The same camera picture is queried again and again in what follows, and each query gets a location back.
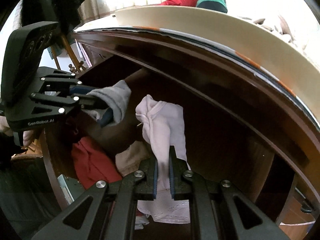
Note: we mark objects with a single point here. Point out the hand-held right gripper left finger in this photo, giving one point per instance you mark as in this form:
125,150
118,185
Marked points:
155,177

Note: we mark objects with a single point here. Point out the dark wooden desk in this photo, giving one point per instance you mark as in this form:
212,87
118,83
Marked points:
225,85

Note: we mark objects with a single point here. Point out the person's left hand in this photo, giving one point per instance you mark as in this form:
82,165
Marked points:
28,138

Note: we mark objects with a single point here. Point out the person's dark clothing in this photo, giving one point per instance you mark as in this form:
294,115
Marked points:
25,192

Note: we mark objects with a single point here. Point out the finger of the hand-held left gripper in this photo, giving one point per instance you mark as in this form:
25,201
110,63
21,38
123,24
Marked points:
87,102
62,80

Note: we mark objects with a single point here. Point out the pale pink underwear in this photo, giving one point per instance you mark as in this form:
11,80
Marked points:
162,125

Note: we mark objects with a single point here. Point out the wooden drawer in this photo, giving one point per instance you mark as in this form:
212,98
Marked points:
220,160

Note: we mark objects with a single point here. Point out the dark cloth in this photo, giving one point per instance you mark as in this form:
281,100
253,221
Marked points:
57,0

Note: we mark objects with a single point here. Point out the pinkish beige underwear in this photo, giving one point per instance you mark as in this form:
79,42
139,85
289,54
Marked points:
130,160

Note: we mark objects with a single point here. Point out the white underwear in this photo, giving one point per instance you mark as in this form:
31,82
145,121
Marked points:
141,223

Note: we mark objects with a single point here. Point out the grey underwear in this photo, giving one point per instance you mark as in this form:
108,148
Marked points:
117,97

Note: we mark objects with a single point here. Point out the red underwear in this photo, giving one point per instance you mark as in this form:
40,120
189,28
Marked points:
92,160
182,0

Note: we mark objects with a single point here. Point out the wooden rack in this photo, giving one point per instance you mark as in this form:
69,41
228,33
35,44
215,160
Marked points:
68,47

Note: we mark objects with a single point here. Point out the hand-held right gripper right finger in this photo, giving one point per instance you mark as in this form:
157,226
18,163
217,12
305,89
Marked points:
171,177

